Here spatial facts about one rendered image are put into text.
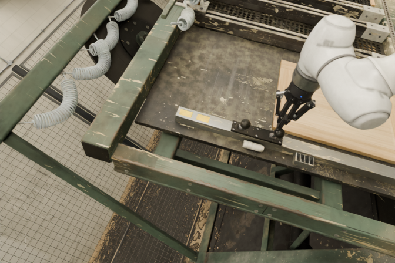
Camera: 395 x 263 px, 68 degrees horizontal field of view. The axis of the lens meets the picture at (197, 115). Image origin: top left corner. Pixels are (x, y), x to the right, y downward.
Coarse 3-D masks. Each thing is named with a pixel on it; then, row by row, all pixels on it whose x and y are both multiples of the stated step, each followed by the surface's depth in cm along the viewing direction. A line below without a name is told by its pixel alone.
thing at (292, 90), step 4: (292, 84) 86; (288, 88) 89; (292, 88) 86; (296, 88) 85; (284, 92) 90; (288, 92) 89; (292, 92) 87; (296, 92) 85; (300, 92) 84; (304, 92) 84; (308, 92) 84; (312, 92) 84; (288, 96) 90; (292, 96) 90; (296, 96) 86; (300, 96) 86; (304, 96) 85; (308, 96) 85; (288, 100) 92; (296, 100) 91; (304, 100) 90; (308, 100) 89
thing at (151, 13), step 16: (96, 0) 175; (144, 0) 203; (80, 16) 164; (144, 16) 198; (96, 32) 167; (128, 32) 182; (144, 32) 186; (128, 48) 178; (112, 64) 167; (128, 64) 174; (112, 80) 163
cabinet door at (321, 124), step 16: (288, 64) 143; (288, 80) 136; (320, 96) 132; (288, 112) 124; (320, 112) 126; (272, 128) 119; (288, 128) 118; (304, 128) 119; (320, 128) 121; (336, 128) 122; (352, 128) 123; (384, 128) 125; (336, 144) 116; (352, 144) 117; (368, 144) 118; (384, 144) 119; (384, 160) 116
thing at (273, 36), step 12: (204, 0) 152; (204, 12) 151; (216, 12) 154; (204, 24) 156; (216, 24) 154; (228, 24) 152; (240, 24) 150; (252, 24) 152; (240, 36) 155; (252, 36) 153; (264, 36) 152; (276, 36) 150; (288, 36) 149; (300, 36) 150; (288, 48) 153; (300, 48) 151
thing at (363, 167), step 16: (208, 128) 114; (224, 128) 112; (272, 144) 111; (288, 144) 111; (304, 144) 112; (320, 160) 110; (336, 160) 109; (352, 160) 110; (368, 160) 111; (368, 176) 110; (384, 176) 107
